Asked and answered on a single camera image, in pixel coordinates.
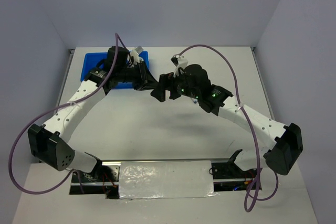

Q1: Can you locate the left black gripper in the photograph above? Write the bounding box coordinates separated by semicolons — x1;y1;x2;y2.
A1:
116;60;158;91

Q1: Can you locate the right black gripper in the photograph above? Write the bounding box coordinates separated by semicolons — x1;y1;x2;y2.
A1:
151;68;200;101

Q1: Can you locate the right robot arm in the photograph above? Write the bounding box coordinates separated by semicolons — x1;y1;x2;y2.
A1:
151;57;303;175

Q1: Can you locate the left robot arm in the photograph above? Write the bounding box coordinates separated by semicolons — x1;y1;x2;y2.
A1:
28;46;157;182

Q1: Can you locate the blue compartment bin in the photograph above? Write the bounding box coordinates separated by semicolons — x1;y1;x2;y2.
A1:
80;51;150;82

